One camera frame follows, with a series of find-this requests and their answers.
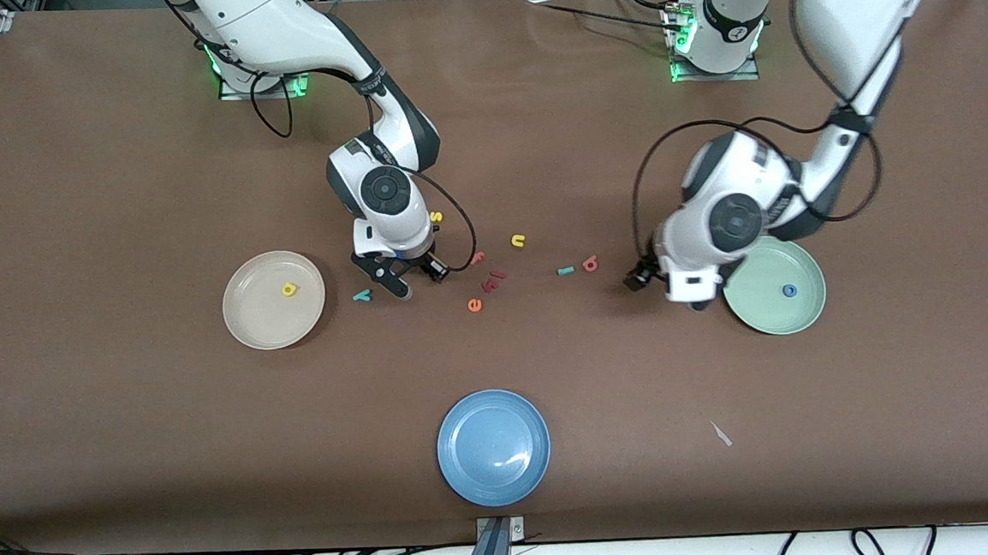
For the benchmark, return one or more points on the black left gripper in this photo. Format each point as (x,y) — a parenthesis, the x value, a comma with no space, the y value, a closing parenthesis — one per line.
(643,273)

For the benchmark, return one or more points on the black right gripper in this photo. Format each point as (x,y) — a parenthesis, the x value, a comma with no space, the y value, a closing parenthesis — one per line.
(426,263)

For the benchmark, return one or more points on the teal letter y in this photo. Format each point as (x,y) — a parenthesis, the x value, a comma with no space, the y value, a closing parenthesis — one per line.
(361,296)

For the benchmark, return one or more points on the yellow letter a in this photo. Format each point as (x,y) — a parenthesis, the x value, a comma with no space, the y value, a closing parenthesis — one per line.
(289,288)

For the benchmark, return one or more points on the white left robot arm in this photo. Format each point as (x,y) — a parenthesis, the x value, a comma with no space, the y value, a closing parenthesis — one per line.
(737,185)

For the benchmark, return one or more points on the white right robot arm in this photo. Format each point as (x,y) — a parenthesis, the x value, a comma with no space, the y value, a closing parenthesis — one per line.
(273,25)

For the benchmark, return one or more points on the pink letter f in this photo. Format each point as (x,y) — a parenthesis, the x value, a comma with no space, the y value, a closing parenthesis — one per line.
(478,259)

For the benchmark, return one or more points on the dark red letter k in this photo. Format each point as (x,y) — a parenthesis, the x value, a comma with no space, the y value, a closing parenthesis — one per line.
(490,284)

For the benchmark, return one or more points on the green plate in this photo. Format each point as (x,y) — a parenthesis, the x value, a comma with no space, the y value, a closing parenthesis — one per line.
(771,312)

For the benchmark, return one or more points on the white paper scrap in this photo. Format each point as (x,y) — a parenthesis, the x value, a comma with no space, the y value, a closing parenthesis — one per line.
(721,433)

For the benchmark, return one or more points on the beige brown plate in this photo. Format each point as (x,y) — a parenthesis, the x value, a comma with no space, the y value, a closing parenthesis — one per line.
(265,317)

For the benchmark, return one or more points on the blue plate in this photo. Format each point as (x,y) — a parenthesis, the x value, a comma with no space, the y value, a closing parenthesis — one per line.
(493,447)

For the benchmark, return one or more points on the brown paper table cover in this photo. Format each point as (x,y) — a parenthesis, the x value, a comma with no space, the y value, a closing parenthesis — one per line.
(212,432)

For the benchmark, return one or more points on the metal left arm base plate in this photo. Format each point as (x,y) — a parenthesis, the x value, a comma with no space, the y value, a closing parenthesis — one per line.
(718,78)

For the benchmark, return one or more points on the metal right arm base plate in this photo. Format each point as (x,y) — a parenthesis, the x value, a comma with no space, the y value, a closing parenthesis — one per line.
(264,95)

